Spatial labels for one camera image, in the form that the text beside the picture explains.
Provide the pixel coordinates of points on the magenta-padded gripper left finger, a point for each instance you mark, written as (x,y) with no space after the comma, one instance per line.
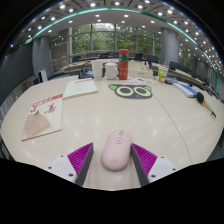
(80,159)

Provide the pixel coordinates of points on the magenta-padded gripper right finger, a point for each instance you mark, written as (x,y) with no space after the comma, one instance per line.
(146,159)

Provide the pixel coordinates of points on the pink computer mouse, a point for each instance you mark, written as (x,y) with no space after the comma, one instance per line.
(116,150)

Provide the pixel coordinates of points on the cat face mouse pad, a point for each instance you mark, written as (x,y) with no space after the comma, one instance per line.
(131,91)

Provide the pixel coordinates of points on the booklet with fan picture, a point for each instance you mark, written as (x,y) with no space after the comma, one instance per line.
(43,116)

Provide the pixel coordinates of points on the white printed paper document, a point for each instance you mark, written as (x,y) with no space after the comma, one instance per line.
(80,88)

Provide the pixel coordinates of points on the colourful sticker sheet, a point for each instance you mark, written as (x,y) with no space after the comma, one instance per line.
(142,80)

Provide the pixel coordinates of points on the blue and white book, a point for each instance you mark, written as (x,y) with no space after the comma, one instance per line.
(186,90)

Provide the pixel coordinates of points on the black and yellow microphone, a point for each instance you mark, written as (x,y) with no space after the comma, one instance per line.
(200,98)

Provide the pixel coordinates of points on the dark grey desk microphone unit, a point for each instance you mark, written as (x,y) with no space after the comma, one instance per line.
(86,74)
(171,80)

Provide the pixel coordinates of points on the printed paper cup with straw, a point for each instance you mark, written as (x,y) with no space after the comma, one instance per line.
(163,74)

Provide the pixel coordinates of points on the white cardboard box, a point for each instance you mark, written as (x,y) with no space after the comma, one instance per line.
(141,70)

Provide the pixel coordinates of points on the white lidded mug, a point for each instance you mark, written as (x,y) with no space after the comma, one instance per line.
(111,71)

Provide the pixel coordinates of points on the long curved conference table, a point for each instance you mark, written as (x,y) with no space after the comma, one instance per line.
(76,65)

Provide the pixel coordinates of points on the red drink bottle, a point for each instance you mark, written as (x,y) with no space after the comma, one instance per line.
(123,66)

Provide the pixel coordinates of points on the dark office chairs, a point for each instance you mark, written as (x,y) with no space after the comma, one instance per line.
(178,66)

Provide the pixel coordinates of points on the ceiling lights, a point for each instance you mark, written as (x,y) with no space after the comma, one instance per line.
(116,3)

